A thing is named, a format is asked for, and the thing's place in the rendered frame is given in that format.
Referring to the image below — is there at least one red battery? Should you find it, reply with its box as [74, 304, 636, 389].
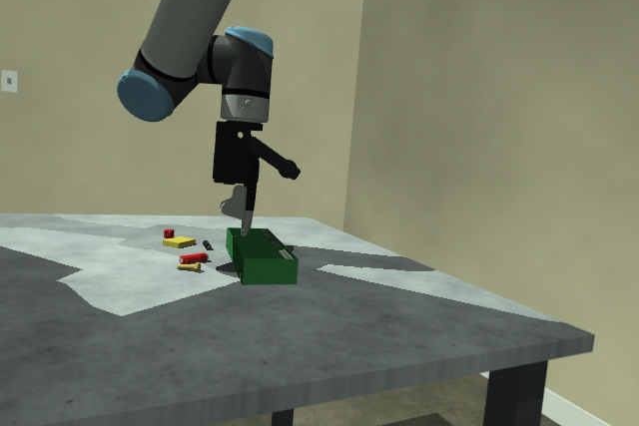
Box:
[180, 252, 209, 264]

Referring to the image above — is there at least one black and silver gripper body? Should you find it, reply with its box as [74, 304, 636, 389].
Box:
[213, 121, 263, 185]

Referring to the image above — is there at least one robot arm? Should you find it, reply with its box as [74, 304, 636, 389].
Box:
[117, 0, 301, 180]

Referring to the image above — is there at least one green rack of labelled bins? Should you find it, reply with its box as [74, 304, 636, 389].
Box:
[226, 227, 299, 285]

